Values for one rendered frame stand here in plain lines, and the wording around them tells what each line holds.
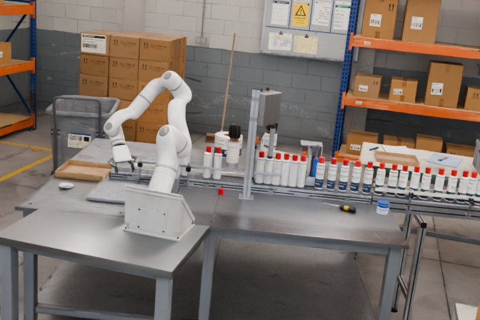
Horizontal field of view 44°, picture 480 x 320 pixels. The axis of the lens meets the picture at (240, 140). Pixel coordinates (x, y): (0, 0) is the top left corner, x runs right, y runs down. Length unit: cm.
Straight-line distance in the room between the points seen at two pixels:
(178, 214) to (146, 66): 427
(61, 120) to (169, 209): 303
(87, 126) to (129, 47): 159
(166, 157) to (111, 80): 413
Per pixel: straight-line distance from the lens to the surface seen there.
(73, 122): 580
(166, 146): 314
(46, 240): 299
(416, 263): 387
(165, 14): 849
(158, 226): 299
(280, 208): 351
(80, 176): 379
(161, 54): 697
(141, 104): 352
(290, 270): 418
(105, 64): 720
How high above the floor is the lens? 207
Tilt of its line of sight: 15 degrees down
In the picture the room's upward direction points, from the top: 5 degrees clockwise
